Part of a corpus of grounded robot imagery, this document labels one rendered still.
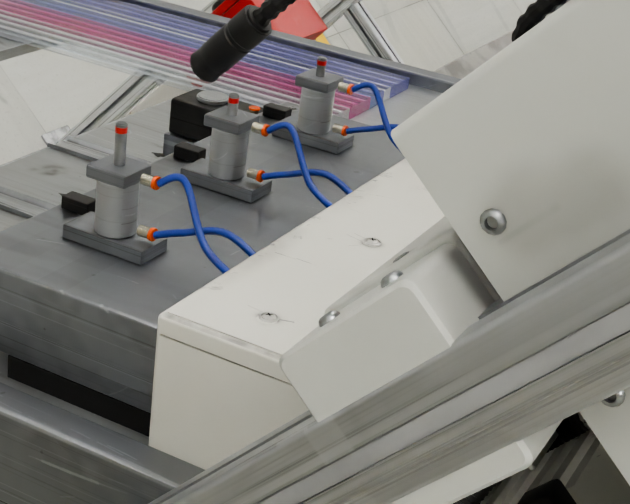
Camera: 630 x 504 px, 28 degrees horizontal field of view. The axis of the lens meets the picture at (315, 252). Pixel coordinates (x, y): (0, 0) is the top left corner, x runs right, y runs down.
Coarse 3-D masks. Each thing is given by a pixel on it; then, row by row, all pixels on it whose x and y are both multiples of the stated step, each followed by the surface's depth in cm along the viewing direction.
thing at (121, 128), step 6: (120, 126) 63; (126, 126) 63; (120, 132) 63; (126, 132) 63; (120, 138) 63; (126, 138) 63; (114, 144) 63; (120, 144) 63; (126, 144) 63; (114, 150) 63; (120, 150) 63; (114, 156) 63; (120, 156) 63; (114, 162) 63; (120, 162) 63
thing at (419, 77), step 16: (128, 0) 131; (144, 0) 130; (160, 0) 131; (192, 16) 128; (208, 16) 128; (272, 32) 125; (304, 48) 123; (320, 48) 122; (336, 48) 123; (368, 64) 120; (384, 64) 120; (400, 64) 120; (416, 80) 118; (432, 80) 118; (448, 80) 117
